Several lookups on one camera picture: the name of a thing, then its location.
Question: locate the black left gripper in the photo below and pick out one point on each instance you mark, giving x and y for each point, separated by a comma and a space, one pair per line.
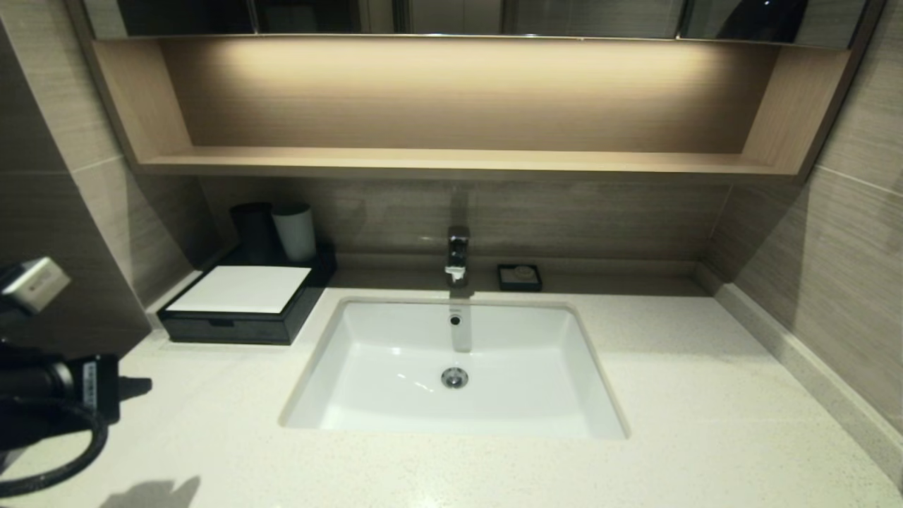
99, 388

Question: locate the black box drawer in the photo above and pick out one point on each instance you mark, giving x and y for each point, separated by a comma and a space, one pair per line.
240, 330

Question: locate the black box housing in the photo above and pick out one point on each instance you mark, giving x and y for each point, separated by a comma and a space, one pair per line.
321, 271

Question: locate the white rectangular sheet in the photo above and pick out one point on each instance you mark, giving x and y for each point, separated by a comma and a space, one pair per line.
243, 289

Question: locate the black cup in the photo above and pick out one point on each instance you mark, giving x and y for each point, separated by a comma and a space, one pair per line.
251, 233

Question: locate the white cup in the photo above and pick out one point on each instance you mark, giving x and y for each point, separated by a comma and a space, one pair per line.
295, 233

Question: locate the chrome sink drain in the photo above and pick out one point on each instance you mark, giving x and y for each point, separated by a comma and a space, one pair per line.
454, 377

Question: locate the chrome faucet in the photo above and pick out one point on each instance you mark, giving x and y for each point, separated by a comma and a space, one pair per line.
457, 252

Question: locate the white sink basin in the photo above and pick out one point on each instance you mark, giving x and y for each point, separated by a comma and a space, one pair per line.
494, 395

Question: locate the black soap dish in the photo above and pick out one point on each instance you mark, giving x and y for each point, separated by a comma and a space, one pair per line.
504, 282

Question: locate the beige soap bar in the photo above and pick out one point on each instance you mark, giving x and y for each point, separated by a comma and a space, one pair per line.
523, 271

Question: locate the mirror cabinet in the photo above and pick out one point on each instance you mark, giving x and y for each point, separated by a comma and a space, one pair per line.
451, 15

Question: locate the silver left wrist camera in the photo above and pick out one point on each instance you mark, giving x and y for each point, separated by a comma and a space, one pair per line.
35, 283

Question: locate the wooden wall shelf niche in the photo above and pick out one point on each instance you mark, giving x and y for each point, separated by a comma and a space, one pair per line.
451, 106

